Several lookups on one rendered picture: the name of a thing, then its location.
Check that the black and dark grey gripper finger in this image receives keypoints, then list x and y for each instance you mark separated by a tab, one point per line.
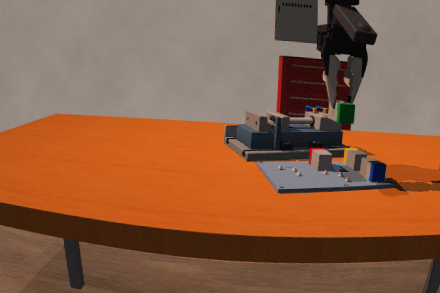
331	65
356	67

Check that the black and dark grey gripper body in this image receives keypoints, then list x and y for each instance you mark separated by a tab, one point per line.
339	39

